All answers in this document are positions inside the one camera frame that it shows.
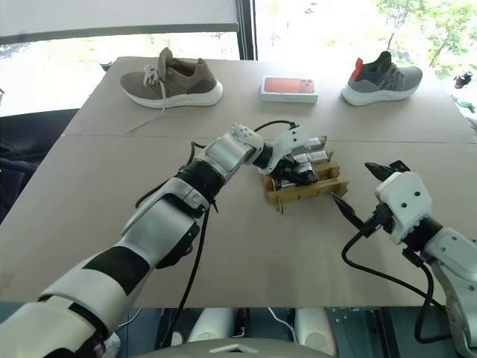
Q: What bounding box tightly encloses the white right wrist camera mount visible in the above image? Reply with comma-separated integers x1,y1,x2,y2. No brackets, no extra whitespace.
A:
374,171,435,246

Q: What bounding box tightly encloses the small wooden rack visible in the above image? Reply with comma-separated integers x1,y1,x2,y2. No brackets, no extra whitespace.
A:
262,136,350,216

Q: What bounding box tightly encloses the dark window frame post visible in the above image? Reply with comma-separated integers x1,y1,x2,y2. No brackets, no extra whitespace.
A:
236,0,259,61

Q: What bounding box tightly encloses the white rounded robot leg cover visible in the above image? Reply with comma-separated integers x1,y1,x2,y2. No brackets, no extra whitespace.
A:
294,307,338,357
186,307,236,345

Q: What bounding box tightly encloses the small black object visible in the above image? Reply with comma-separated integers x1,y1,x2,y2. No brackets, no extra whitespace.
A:
453,71,475,90

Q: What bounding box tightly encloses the dark seat beside table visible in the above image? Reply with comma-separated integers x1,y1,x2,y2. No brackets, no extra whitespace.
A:
0,107,81,225

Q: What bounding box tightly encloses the brown knit sneaker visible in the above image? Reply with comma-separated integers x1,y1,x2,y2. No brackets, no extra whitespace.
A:
119,47,224,110

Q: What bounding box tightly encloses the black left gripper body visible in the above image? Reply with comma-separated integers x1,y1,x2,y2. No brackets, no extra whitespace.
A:
273,158,298,184

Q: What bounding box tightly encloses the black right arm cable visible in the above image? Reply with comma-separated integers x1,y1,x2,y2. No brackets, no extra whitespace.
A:
341,222,450,345

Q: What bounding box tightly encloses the grey sneaker with red tab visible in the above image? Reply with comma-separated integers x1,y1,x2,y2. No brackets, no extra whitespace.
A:
340,51,424,107

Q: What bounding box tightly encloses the white box with red phone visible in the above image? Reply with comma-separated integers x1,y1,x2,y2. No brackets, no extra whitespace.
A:
259,75,320,105

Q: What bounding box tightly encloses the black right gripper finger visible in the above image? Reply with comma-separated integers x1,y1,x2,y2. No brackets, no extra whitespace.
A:
329,192,366,229
364,160,412,183

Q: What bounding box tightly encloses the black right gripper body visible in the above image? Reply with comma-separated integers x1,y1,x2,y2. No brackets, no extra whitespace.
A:
361,203,397,237

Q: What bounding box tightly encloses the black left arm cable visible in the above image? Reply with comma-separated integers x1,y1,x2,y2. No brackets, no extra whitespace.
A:
134,119,300,339

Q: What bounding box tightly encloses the grey curved robot torso cover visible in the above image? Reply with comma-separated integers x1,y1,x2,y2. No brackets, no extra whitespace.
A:
139,336,338,358

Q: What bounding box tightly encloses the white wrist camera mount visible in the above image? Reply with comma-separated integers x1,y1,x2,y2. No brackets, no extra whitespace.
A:
374,171,435,246
259,125,311,176

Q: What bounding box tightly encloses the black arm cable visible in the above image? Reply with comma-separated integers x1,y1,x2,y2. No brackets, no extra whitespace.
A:
341,222,450,345
134,119,300,339

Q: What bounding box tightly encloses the green white object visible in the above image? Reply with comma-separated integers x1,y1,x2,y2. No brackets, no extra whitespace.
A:
451,94,477,115

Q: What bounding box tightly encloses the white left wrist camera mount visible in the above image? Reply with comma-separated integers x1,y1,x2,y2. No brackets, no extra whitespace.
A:
259,125,311,176

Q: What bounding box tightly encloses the white roller blind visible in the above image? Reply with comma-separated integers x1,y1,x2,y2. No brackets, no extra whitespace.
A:
0,0,240,46

